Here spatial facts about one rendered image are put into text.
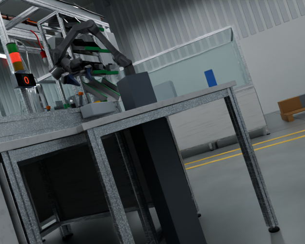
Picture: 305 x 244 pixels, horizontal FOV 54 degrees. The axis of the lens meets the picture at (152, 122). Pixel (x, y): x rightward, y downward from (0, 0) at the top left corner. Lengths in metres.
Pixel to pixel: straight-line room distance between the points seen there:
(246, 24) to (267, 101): 2.51
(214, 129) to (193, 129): 0.36
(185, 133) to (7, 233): 4.68
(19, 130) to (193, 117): 4.47
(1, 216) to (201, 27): 9.63
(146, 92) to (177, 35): 8.74
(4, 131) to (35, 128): 0.14
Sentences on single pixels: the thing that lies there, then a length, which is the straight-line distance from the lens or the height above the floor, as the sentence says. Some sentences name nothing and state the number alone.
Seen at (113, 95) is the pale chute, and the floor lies 1.04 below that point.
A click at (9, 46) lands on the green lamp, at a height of 1.39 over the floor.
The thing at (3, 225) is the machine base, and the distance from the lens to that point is 1.04.
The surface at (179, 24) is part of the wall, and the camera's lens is 10.43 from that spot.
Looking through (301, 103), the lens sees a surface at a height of 0.24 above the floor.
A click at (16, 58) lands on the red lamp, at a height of 1.32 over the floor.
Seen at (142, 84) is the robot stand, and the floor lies 0.99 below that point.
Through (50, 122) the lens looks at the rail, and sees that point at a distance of 1.34.
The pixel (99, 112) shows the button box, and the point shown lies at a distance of 1.51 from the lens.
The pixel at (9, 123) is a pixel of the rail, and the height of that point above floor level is 0.93.
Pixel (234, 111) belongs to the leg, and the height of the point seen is 0.70.
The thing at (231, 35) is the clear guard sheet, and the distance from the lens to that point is 5.55.
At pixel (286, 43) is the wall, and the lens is 10.27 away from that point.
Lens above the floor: 0.76
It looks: 1 degrees up
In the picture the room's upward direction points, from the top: 18 degrees counter-clockwise
